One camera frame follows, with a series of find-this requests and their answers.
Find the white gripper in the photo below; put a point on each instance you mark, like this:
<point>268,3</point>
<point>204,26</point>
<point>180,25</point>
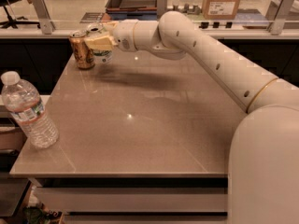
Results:
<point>123,36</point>

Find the green white 7up can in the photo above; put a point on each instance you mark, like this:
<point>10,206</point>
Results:
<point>102,56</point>

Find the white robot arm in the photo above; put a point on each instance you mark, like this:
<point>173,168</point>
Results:
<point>263,161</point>

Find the orange soda can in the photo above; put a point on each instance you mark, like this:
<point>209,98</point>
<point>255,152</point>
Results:
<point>83,55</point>

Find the grey metal tray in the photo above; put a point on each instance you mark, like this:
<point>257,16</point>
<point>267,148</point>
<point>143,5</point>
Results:
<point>134,0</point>

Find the clear plastic water bottle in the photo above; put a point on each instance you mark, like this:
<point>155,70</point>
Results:
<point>23,101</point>

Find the cardboard box with label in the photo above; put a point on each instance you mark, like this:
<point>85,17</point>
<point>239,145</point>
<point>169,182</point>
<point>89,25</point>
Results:
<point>220,9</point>

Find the left metal glass bracket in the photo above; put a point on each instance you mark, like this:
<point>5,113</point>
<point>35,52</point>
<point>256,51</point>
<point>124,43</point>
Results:
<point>46,25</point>

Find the metal glass bracket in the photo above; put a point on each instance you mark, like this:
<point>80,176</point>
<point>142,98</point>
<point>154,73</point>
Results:
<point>161,7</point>
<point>278,23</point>
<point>46,25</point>

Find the middle metal glass bracket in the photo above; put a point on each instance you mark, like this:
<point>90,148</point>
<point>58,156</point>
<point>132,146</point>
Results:
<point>161,7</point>

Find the right metal glass bracket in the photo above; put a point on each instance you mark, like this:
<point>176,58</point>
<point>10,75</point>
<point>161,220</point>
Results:
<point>278,23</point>

